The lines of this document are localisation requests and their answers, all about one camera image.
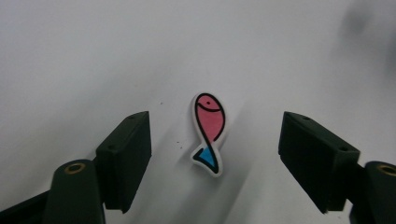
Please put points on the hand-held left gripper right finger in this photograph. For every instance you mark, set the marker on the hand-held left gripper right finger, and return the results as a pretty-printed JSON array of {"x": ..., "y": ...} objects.
[{"x": 317, "y": 161}]

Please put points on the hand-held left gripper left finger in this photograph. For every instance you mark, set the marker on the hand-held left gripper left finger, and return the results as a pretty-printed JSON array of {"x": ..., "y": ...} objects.
[{"x": 124, "y": 161}]

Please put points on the pink and blue fish eraser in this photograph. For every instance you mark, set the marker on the pink and blue fish eraser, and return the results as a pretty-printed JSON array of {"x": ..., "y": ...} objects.
[{"x": 210, "y": 124}]

